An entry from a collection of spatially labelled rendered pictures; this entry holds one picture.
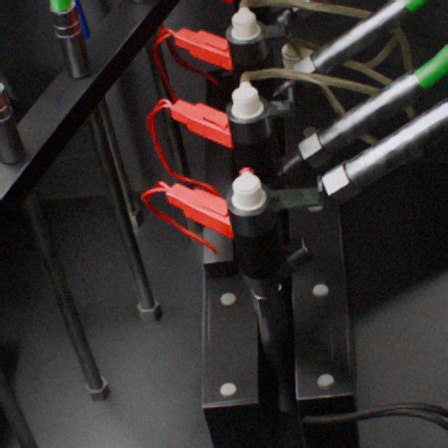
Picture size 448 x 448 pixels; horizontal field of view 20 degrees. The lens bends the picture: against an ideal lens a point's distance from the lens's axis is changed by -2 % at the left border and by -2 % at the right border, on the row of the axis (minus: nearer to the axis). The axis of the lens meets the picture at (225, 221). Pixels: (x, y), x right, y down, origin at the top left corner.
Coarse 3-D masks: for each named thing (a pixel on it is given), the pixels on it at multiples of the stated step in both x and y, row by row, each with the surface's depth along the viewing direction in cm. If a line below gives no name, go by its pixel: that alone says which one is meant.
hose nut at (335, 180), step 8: (336, 168) 75; (344, 168) 75; (328, 176) 75; (336, 176) 75; (344, 176) 75; (328, 184) 75; (336, 184) 75; (344, 184) 74; (352, 184) 75; (328, 192) 75; (336, 192) 75; (344, 192) 75; (352, 192) 75; (336, 200) 75; (344, 200) 75
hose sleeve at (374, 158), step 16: (432, 112) 71; (400, 128) 73; (416, 128) 72; (432, 128) 71; (384, 144) 73; (400, 144) 73; (416, 144) 72; (352, 160) 75; (368, 160) 74; (384, 160) 73; (400, 160) 73; (352, 176) 74; (368, 176) 74
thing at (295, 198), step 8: (272, 192) 77; (280, 192) 77; (288, 192) 77; (296, 192) 77; (304, 192) 77; (312, 192) 77; (280, 200) 77; (288, 200) 77; (296, 200) 77; (304, 200) 77; (312, 200) 76; (272, 208) 76; (280, 208) 76; (288, 208) 76; (296, 208) 76
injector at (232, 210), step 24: (264, 192) 77; (240, 216) 76; (264, 216) 76; (240, 240) 78; (264, 240) 78; (240, 264) 80; (264, 264) 79; (288, 264) 80; (264, 288) 81; (264, 312) 83; (264, 336) 85; (288, 336) 86; (288, 360) 87; (288, 384) 89; (288, 408) 91
